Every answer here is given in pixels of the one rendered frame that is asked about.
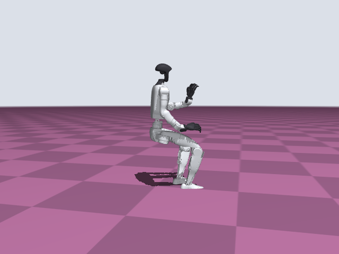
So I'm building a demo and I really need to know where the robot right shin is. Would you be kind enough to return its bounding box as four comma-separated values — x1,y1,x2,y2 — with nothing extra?
186,148,204,186

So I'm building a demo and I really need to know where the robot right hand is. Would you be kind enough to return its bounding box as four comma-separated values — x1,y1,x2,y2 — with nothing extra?
180,122,201,132

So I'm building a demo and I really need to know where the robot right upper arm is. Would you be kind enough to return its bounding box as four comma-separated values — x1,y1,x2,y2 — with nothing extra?
158,87,169,118

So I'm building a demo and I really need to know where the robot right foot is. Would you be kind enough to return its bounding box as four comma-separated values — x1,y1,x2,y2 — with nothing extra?
180,183,203,189

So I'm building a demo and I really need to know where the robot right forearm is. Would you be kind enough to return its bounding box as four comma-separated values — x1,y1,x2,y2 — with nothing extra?
163,111,185,132

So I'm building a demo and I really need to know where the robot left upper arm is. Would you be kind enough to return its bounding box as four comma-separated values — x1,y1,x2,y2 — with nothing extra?
167,102,174,111

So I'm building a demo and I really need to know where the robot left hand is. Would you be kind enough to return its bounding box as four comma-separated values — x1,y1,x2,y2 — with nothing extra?
185,84,199,103

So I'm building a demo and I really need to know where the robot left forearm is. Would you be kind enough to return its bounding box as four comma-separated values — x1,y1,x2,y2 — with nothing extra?
174,99,192,110

